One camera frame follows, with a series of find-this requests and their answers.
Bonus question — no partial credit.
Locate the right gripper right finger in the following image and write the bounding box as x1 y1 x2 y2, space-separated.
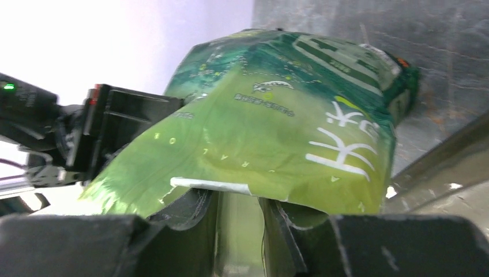
259 199 488 276

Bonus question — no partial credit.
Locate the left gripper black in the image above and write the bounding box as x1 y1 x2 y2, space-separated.
57 84 183 180

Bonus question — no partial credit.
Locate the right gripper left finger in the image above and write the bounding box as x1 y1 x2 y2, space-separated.
1 189 219 276

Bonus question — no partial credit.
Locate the green litter bag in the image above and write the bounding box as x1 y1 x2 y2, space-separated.
77 29 420 217

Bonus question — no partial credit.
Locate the clear plastic scoop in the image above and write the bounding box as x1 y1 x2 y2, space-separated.
213 193 265 276

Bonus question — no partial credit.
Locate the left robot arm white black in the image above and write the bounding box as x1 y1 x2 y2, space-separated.
1 74 187 217

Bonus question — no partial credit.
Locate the grey plastic litter box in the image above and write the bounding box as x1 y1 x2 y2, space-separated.
384 113 488 234

